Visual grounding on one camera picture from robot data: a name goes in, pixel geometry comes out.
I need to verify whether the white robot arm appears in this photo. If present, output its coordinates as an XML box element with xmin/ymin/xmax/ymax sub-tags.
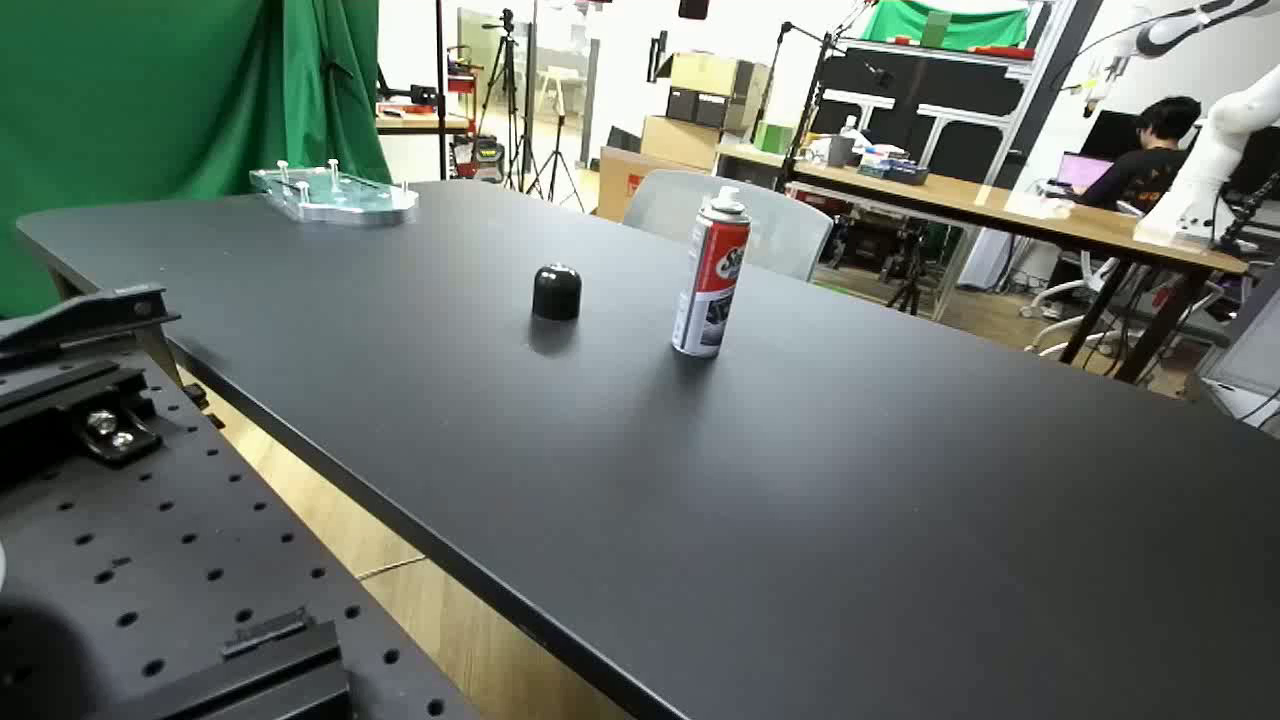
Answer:
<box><xmin>1132</xmin><ymin>62</ymin><xmax>1280</xmax><ymax>245</ymax></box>

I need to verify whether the red white spray can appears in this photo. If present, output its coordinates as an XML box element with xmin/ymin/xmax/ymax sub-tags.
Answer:
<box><xmin>670</xmin><ymin>187</ymin><xmax>752</xmax><ymax>361</ymax></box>

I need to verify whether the grey office chair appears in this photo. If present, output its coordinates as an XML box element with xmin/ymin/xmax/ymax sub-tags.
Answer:
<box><xmin>624</xmin><ymin>167</ymin><xmax>831</xmax><ymax>278</ymax></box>

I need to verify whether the long wooden desk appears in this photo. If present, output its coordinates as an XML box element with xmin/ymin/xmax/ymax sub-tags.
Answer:
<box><xmin>717</xmin><ymin>139</ymin><xmax>1246</xmax><ymax>383</ymax></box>

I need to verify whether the clear acrylic tray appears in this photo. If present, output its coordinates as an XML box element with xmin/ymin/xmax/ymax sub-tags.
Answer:
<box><xmin>246</xmin><ymin>161</ymin><xmax>414</xmax><ymax>226</ymax></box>

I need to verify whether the black white shelving unit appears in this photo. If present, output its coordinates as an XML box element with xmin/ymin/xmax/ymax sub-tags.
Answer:
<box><xmin>808</xmin><ymin>44</ymin><xmax>1038</xmax><ymax>179</ymax></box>

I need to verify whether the green cloth on shelf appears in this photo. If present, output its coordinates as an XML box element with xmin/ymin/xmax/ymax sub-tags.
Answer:
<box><xmin>859</xmin><ymin>0</ymin><xmax>1033</xmax><ymax>53</ymax></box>

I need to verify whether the pink laptop screen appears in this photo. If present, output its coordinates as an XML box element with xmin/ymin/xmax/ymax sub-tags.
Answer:
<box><xmin>1055</xmin><ymin>150</ymin><xmax>1107</xmax><ymax>190</ymax></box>

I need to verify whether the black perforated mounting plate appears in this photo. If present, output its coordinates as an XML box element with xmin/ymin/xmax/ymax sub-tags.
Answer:
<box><xmin>0</xmin><ymin>356</ymin><xmax>472</xmax><ymax>720</ymax></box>

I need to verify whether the seated person in black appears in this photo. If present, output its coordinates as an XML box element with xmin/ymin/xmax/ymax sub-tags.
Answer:
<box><xmin>1078</xmin><ymin>95</ymin><xmax>1199</xmax><ymax>213</ymax></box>

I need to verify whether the green backdrop curtain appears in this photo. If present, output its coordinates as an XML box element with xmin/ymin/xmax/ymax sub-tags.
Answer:
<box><xmin>0</xmin><ymin>0</ymin><xmax>388</xmax><ymax>316</ymax></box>

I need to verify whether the camera tripod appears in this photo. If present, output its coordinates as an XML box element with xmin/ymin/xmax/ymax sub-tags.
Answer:
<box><xmin>481</xmin><ymin>7</ymin><xmax>523</xmax><ymax>182</ymax></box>

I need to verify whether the black metal bracket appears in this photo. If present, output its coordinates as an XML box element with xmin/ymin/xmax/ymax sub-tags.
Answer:
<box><xmin>0</xmin><ymin>285</ymin><xmax>172</xmax><ymax>362</ymax></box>

